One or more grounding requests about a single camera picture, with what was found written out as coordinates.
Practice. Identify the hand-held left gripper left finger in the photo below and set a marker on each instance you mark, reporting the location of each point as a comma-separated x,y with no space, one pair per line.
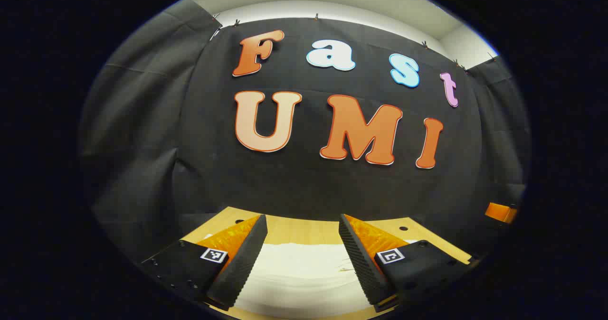
240,263

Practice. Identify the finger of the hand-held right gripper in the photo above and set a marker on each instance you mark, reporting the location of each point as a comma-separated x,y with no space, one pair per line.
499,212

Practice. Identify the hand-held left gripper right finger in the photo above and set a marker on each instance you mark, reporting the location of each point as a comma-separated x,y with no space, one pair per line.
363,263

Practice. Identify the white jeans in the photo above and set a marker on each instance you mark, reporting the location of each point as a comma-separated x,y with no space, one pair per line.
304,277

